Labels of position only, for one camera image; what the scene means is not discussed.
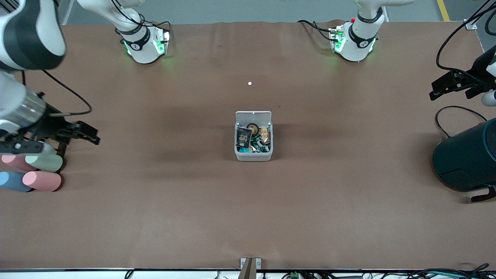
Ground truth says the black snack packet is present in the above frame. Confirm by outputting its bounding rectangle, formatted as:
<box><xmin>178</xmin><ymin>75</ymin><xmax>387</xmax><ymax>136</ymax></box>
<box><xmin>236</xmin><ymin>127</ymin><xmax>253</xmax><ymax>150</ymax></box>

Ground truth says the grey square storage box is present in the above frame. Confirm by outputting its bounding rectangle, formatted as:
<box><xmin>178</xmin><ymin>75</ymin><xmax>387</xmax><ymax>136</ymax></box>
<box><xmin>234</xmin><ymin>111</ymin><xmax>274</xmax><ymax>162</ymax></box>

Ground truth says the black peg rack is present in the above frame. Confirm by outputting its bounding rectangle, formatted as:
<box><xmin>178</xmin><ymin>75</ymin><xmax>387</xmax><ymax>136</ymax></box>
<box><xmin>54</xmin><ymin>140</ymin><xmax>69</xmax><ymax>172</ymax></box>

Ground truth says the green foam cylinder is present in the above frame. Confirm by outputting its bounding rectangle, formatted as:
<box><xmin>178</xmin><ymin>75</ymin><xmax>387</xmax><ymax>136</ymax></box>
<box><xmin>25</xmin><ymin>154</ymin><xmax>63</xmax><ymax>173</ymax></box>

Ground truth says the pink foam cylinder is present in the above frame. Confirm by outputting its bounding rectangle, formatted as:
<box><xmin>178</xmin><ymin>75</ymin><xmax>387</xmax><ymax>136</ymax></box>
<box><xmin>22</xmin><ymin>171</ymin><xmax>62</xmax><ymax>192</ymax></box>
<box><xmin>1</xmin><ymin>154</ymin><xmax>37</xmax><ymax>172</ymax></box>

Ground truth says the blue foam cylinder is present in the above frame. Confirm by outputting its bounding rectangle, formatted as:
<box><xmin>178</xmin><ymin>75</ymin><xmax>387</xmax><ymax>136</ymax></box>
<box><xmin>0</xmin><ymin>171</ymin><xmax>33</xmax><ymax>193</ymax></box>

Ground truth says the dark teal round container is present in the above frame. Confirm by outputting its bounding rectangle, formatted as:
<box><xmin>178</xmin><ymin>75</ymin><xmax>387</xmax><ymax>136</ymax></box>
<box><xmin>433</xmin><ymin>118</ymin><xmax>496</xmax><ymax>192</ymax></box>

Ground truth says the black stand foot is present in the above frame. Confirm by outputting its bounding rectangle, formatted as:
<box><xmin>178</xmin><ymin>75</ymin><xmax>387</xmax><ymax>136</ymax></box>
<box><xmin>471</xmin><ymin>186</ymin><xmax>496</xmax><ymax>203</ymax></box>

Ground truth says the grey base connector plate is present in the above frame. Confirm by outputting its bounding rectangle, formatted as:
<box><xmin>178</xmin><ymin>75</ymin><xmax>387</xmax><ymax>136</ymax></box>
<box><xmin>153</xmin><ymin>28</ymin><xmax>171</xmax><ymax>55</ymax></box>

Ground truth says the brown table cover mat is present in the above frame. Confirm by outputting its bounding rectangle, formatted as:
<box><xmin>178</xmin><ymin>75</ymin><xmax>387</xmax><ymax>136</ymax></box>
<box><xmin>0</xmin><ymin>21</ymin><xmax>496</xmax><ymax>270</ymax></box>

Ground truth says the black looped cable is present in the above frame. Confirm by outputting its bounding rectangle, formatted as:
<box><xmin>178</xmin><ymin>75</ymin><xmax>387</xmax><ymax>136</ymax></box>
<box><xmin>435</xmin><ymin>105</ymin><xmax>488</xmax><ymax>138</ymax></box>

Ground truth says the aluminium corner frame bracket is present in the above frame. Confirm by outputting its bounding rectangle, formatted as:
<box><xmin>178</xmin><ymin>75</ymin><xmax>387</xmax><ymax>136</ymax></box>
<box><xmin>465</xmin><ymin>0</ymin><xmax>496</xmax><ymax>31</ymax></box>

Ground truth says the black base power cable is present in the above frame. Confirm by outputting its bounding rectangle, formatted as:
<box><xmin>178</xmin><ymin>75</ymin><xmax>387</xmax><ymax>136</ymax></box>
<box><xmin>298</xmin><ymin>19</ymin><xmax>334</xmax><ymax>42</ymax></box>

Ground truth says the black cable bundle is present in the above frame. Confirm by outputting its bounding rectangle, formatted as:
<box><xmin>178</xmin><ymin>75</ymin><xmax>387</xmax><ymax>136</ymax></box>
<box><xmin>403</xmin><ymin>263</ymin><xmax>491</xmax><ymax>279</ymax></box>

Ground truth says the metal clamp bracket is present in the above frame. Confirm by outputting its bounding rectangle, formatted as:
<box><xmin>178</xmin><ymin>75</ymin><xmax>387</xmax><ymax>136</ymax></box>
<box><xmin>240</xmin><ymin>257</ymin><xmax>262</xmax><ymax>279</ymax></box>

